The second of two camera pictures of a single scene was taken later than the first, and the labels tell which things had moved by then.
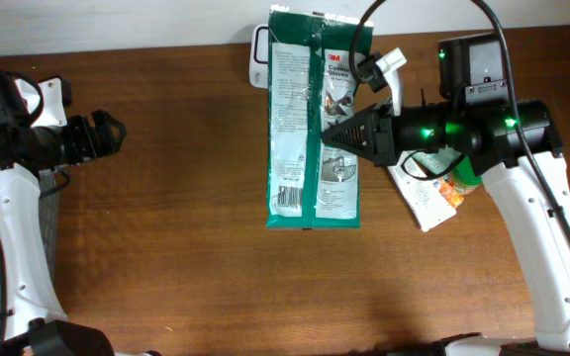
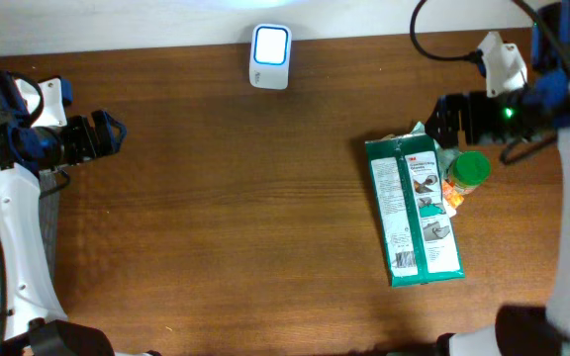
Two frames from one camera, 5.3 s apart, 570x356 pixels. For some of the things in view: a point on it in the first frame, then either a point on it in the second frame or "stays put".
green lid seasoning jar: x=463 y=178 stays put
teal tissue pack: x=436 y=162 stays put
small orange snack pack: x=451 y=195 stays put
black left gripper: x=96 y=145 stays put
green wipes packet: x=310 y=87 → x=415 y=212
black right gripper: x=372 y=127 → x=473 y=115
